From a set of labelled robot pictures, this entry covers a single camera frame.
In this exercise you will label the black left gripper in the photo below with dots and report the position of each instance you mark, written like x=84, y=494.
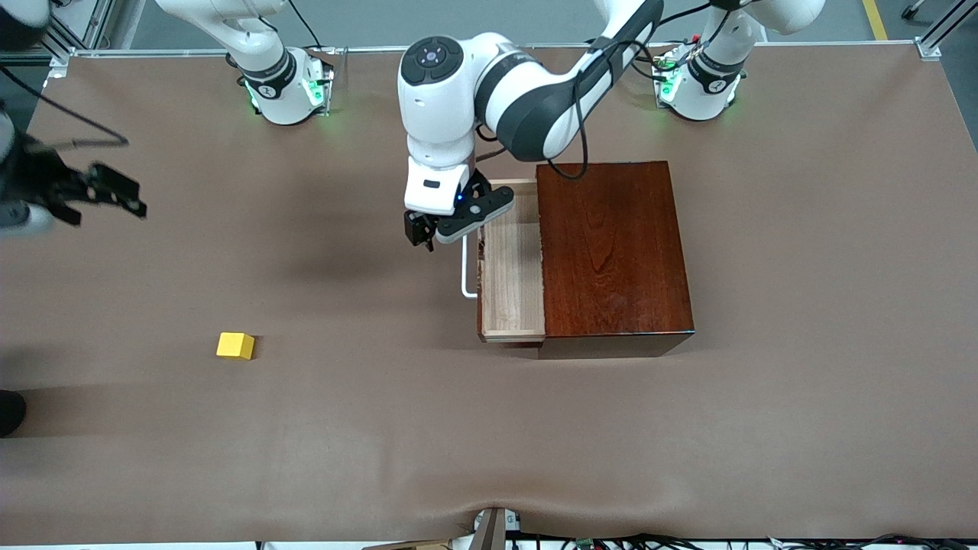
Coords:
x=419, y=226

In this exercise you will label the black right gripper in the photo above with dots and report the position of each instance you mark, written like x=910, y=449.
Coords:
x=40, y=183

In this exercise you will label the yellow block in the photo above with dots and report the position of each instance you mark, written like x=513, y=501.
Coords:
x=234, y=345

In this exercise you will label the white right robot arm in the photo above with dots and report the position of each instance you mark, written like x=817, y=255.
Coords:
x=283, y=99

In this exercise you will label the dark brown wooden cabinet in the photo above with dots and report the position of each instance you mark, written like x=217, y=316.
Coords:
x=611, y=252

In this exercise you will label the clear table edge strip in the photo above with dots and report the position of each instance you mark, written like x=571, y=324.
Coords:
x=367, y=49

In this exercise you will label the black round object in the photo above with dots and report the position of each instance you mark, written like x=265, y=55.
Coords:
x=9, y=412

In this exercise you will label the brown table cover sheet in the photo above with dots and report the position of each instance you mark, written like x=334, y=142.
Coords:
x=306, y=428

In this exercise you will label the brown cardboard piece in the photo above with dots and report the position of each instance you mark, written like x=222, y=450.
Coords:
x=412, y=545

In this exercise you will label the black caster wheel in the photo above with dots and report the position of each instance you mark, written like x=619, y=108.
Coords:
x=914, y=9

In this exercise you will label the aluminium frame strut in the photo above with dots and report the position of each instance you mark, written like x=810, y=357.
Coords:
x=63, y=44
x=947, y=27

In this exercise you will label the aluminium frame post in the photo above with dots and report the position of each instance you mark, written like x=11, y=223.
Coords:
x=122, y=23

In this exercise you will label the grey metal table bracket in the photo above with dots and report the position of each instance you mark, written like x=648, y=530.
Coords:
x=493, y=531

